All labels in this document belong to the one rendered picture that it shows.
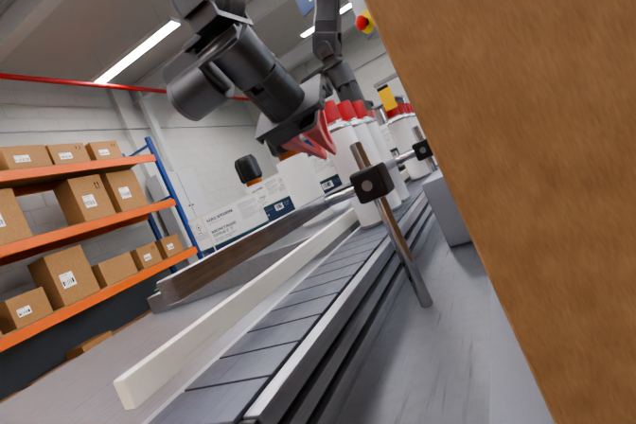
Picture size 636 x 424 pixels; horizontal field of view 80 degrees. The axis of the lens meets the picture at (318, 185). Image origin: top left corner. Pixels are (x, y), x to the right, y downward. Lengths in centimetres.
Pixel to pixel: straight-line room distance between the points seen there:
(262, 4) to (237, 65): 536
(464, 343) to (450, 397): 6
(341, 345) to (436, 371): 7
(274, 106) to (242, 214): 56
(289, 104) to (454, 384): 33
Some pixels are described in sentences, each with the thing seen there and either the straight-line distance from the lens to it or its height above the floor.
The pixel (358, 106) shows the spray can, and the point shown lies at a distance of 71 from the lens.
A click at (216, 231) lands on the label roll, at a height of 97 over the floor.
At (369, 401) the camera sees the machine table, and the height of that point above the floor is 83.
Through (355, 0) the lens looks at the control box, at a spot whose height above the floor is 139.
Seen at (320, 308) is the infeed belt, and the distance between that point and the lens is 33.
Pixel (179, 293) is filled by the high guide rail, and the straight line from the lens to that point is 22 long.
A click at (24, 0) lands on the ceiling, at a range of 469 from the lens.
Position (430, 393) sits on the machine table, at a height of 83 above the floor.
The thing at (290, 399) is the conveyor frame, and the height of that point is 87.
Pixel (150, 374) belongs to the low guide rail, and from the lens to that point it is 29.
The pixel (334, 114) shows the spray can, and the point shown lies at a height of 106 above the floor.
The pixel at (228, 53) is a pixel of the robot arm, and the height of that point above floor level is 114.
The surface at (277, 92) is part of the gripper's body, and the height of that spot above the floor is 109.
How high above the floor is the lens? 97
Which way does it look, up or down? level
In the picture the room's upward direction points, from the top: 24 degrees counter-clockwise
